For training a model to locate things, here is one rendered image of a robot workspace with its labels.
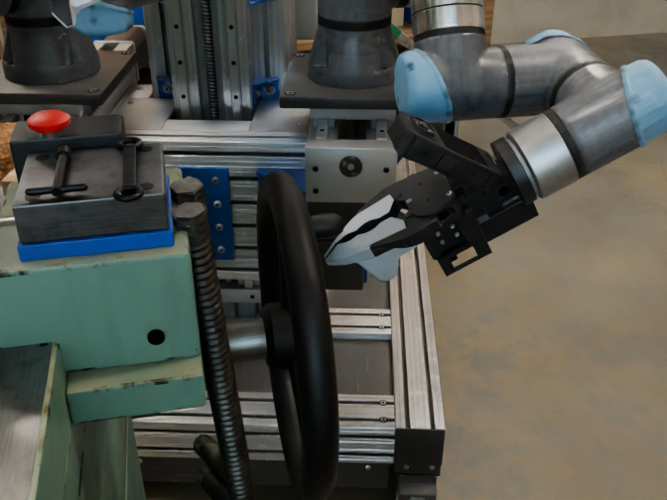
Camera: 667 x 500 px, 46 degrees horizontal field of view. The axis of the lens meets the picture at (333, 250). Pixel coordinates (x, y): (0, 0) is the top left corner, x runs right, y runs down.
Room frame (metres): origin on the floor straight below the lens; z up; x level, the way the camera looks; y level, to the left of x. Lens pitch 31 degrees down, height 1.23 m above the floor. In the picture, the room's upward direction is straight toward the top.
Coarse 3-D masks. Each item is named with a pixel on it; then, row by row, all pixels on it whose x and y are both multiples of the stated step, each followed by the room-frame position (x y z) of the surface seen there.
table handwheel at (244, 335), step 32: (288, 192) 0.55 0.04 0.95; (256, 224) 0.68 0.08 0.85; (288, 224) 0.51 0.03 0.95; (288, 256) 0.49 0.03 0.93; (288, 288) 0.47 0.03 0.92; (320, 288) 0.47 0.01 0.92; (256, 320) 0.55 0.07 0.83; (288, 320) 0.54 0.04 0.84; (320, 320) 0.45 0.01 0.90; (256, 352) 0.53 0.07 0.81; (288, 352) 0.53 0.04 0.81; (320, 352) 0.44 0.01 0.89; (288, 384) 0.61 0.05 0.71; (320, 384) 0.43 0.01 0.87; (288, 416) 0.58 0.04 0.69; (320, 416) 0.42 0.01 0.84; (288, 448) 0.54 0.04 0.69; (320, 448) 0.42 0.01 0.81; (320, 480) 0.42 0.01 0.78
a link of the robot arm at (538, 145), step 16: (528, 128) 0.70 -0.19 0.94; (544, 128) 0.69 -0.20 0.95; (512, 144) 0.70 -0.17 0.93; (528, 144) 0.69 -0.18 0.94; (544, 144) 0.68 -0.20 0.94; (560, 144) 0.68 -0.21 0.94; (528, 160) 0.68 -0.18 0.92; (544, 160) 0.67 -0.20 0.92; (560, 160) 0.67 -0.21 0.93; (528, 176) 0.68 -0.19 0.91; (544, 176) 0.67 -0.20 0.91; (560, 176) 0.67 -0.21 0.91; (576, 176) 0.68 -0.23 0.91; (544, 192) 0.67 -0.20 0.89
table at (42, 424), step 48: (0, 192) 0.65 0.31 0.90; (0, 384) 0.39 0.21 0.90; (48, 384) 0.39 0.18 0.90; (96, 384) 0.42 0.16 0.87; (144, 384) 0.42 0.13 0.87; (192, 384) 0.43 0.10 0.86; (0, 432) 0.34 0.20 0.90; (48, 432) 0.35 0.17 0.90; (0, 480) 0.31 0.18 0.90; (48, 480) 0.32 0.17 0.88
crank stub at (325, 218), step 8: (312, 216) 0.67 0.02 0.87; (320, 216) 0.67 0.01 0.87; (328, 216) 0.67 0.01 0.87; (336, 216) 0.67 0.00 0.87; (320, 224) 0.66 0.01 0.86; (328, 224) 0.66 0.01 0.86; (336, 224) 0.66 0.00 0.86; (320, 232) 0.66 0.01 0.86; (328, 232) 0.66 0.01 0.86; (336, 232) 0.66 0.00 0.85
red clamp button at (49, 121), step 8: (40, 112) 0.54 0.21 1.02; (48, 112) 0.54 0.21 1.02; (56, 112) 0.54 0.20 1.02; (64, 112) 0.54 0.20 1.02; (32, 120) 0.52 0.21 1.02; (40, 120) 0.52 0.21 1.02; (48, 120) 0.52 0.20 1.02; (56, 120) 0.53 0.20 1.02; (64, 120) 0.53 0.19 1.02; (32, 128) 0.52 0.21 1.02; (40, 128) 0.52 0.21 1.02; (48, 128) 0.52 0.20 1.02; (56, 128) 0.52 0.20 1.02; (64, 128) 0.53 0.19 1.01
